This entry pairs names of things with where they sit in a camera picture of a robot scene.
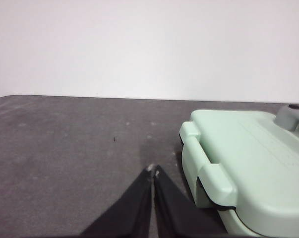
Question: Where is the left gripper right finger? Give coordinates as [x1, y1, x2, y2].
[153, 164, 229, 238]

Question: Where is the chrome griddle lid handle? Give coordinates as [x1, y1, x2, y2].
[274, 104, 299, 132]

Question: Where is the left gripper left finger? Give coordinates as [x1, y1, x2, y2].
[79, 166, 154, 238]

